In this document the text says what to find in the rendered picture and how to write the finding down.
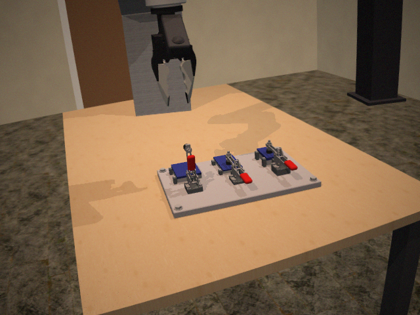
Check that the grey toggle clamp with red handle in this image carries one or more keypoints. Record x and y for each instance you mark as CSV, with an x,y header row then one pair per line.
x,y
235,177
280,166

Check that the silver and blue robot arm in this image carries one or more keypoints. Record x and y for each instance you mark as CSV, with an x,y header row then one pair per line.
x,y
174,32

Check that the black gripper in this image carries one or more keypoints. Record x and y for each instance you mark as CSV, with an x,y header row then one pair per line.
x,y
161,71

